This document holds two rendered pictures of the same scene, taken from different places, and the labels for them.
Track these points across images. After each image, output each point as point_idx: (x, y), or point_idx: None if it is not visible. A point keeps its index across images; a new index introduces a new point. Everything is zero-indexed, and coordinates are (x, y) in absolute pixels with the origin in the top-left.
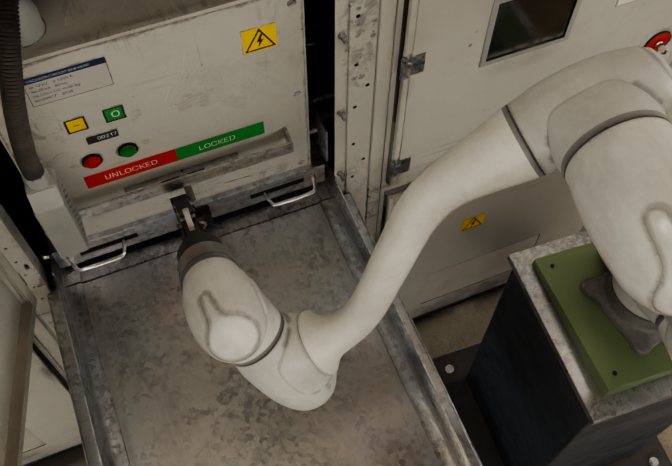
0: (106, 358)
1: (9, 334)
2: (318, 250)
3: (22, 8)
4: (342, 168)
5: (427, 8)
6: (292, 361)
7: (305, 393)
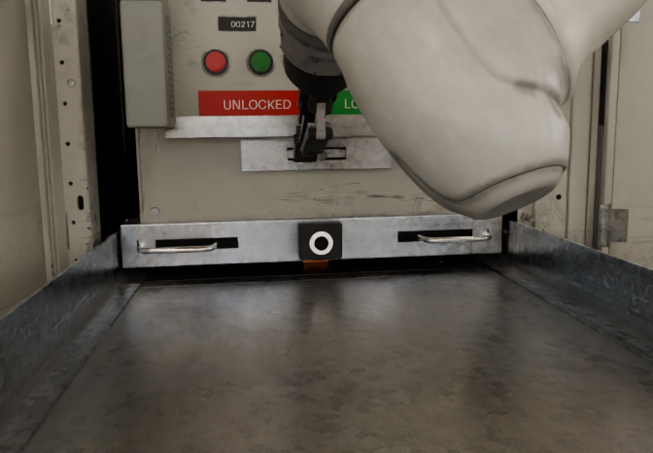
0: (117, 330)
1: (2, 278)
2: (495, 293)
3: None
4: (529, 209)
5: None
6: None
7: (499, 69)
